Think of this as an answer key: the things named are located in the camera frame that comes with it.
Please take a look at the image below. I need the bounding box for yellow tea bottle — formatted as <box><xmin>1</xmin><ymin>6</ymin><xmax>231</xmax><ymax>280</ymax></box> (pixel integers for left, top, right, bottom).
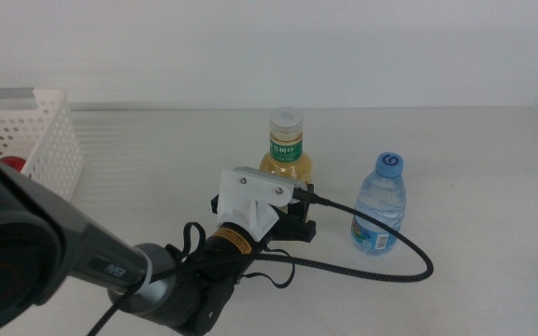
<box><xmin>258</xmin><ymin>105</ymin><xmax>315</xmax><ymax>188</ymax></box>

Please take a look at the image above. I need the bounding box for white perforated plastic basket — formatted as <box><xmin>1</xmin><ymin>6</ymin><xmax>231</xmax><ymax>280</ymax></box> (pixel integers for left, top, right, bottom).
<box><xmin>0</xmin><ymin>87</ymin><xmax>85</xmax><ymax>203</ymax></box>

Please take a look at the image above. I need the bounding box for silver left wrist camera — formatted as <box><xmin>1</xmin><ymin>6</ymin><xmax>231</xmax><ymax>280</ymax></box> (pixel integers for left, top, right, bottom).
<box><xmin>233</xmin><ymin>165</ymin><xmax>308</xmax><ymax>207</ymax></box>

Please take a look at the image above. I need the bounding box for clear water bottle blue cap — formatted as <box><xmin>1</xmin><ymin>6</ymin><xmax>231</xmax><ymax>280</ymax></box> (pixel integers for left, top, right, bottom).
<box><xmin>349</xmin><ymin>151</ymin><xmax>408</xmax><ymax>257</ymax></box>

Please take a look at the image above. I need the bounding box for black braided left camera cable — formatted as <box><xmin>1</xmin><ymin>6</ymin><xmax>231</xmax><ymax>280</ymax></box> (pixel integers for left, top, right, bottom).
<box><xmin>85</xmin><ymin>186</ymin><xmax>435</xmax><ymax>336</ymax></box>

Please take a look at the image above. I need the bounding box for thin black left arm wire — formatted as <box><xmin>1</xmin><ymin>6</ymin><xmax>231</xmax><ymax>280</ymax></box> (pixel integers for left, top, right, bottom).
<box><xmin>181</xmin><ymin>221</ymin><xmax>297</xmax><ymax>290</ymax></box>

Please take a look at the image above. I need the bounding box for red soda can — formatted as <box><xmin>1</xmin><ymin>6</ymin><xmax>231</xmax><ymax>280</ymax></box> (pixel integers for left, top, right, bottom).
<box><xmin>0</xmin><ymin>155</ymin><xmax>28</xmax><ymax>175</ymax></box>

